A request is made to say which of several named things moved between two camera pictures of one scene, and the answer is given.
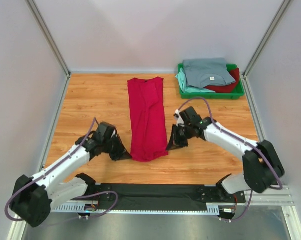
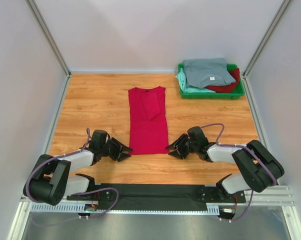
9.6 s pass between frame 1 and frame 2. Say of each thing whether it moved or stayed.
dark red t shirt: stayed
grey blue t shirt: stayed
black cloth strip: stayed
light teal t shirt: stayed
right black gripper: moved
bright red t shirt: moved
